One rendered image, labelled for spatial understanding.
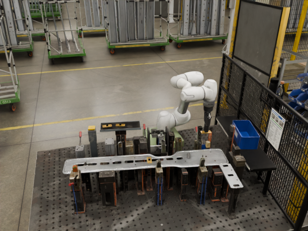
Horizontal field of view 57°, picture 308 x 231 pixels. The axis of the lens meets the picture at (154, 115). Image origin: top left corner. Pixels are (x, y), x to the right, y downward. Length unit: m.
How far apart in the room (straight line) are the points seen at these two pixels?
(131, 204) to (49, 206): 0.68
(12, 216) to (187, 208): 2.03
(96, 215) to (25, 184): 1.77
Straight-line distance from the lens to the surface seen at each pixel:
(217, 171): 2.44
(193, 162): 2.47
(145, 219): 2.39
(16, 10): 11.48
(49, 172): 2.99
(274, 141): 2.53
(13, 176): 4.25
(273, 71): 4.41
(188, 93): 2.10
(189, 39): 9.83
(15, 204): 3.83
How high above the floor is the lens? 2.48
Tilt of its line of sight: 28 degrees down
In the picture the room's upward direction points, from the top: straight up
